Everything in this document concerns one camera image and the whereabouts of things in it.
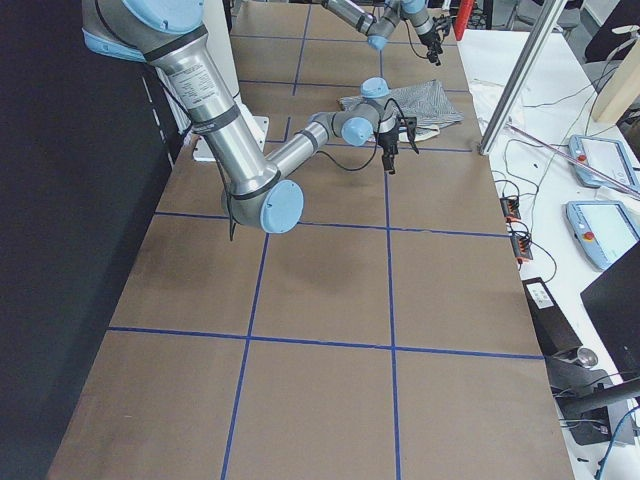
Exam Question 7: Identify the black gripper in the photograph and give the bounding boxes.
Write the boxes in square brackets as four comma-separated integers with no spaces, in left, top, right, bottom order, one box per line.
[376,116,417,175]
[418,15,451,66]

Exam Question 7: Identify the navy white striped polo shirt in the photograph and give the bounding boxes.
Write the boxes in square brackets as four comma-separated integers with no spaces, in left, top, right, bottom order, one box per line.
[331,77,463,146]

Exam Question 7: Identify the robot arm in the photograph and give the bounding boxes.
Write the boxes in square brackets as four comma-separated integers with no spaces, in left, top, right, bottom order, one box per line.
[320,0,452,66]
[82,1,416,234]

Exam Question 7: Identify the right orange port hub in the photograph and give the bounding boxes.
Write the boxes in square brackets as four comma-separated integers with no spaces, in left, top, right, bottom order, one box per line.
[510,232,533,264]

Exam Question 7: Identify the brown paper table cover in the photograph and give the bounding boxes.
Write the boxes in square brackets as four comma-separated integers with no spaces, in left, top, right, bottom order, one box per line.
[48,2,573,479]

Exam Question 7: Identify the upper teach pendant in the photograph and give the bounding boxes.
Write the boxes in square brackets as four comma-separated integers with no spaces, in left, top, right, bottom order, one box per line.
[569,135,639,191]

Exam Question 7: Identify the teach pendant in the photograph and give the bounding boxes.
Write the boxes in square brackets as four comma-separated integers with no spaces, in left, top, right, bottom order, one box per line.
[565,200,639,271]
[569,135,639,191]

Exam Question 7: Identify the lower teach pendant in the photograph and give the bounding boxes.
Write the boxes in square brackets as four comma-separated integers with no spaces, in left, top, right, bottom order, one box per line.
[565,200,639,271]

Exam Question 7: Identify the black box with white label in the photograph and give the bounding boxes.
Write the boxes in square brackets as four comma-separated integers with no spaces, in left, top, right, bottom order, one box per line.
[522,277,582,356]

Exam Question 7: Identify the black monitor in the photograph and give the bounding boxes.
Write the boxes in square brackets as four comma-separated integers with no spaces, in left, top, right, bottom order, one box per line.
[580,243,640,380]

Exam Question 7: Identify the aluminium frame post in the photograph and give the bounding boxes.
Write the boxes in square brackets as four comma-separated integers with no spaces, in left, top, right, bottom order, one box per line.
[478,0,567,155]

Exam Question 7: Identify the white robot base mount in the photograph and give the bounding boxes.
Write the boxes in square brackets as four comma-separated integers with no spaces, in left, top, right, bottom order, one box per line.
[193,110,270,162]

